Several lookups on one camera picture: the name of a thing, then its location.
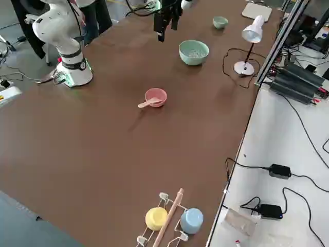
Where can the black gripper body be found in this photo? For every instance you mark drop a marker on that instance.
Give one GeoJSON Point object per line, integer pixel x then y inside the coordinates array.
{"type": "Point", "coordinates": [169, 6]}

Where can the small green bowl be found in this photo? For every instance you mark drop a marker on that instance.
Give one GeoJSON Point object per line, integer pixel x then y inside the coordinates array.
{"type": "Point", "coordinates": [220, 23]}

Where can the beige wooden spoon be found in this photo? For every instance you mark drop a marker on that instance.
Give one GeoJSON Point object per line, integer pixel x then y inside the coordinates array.
{"type": "Point", "coordinates": [144, 104]}

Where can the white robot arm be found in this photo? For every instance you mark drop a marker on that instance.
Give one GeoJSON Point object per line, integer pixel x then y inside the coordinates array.
{"type": "Point", "coordinates": [55, 31]}

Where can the large green bowl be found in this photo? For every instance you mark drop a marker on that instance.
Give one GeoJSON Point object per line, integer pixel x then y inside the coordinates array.
{"type": "Point", "coordinates": [191, 60]}

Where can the pink bowl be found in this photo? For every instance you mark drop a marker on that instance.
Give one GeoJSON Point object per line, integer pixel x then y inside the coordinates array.
{"type": "Point", "coordinates": [154, 94]}

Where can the person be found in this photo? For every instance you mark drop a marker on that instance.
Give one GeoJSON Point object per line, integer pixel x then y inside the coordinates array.
{"type": "Point", "coordinates": [91, 23]}

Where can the white desk lamp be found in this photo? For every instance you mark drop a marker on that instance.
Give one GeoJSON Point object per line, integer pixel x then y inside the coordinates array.
{"type": "Point", "coordinates": [253, 31]}

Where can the white cutting board grey rim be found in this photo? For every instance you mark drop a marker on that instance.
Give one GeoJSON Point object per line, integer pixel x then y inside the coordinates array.
{"type": "Point", "coordinates": [257, 11]}

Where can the black finned power supply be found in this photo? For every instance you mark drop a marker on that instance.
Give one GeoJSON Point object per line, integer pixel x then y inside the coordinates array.
{"type": "Point", "coordinates": [293, 91]}
{"type": "Point", "coordinates": [303, 74]}

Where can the black monitor stand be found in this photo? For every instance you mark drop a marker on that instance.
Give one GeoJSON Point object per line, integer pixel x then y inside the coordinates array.
{"type": "Point", "coordinates": [317, 43]}

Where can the plain white box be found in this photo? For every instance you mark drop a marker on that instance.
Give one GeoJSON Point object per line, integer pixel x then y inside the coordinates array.
{"type": "Point", "coordinates": [9, 96]}

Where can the black power adapter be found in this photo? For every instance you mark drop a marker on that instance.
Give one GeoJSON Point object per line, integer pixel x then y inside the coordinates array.
{"type": "Point", "coordinates": [280, 170]}
{"type": "Point", "coordinates": [271, 211]}

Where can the yellow cup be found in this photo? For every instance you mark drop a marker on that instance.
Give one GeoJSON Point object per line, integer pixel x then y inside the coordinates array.
{"type": "Point", "coordinates": [155, 218]}

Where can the blue cup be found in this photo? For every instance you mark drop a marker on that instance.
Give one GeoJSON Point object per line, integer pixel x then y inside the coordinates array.
{"type": "Point", "coordinates": [191, 221]}

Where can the clear plastic bag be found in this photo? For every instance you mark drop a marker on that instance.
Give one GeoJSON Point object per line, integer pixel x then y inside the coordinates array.
{"type": "Point", "coordinates": [239, 222]}

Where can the aluminium camera post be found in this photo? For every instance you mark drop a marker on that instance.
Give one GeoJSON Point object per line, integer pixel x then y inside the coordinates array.
{"type": "Point", "coordinates": [278, 45]}

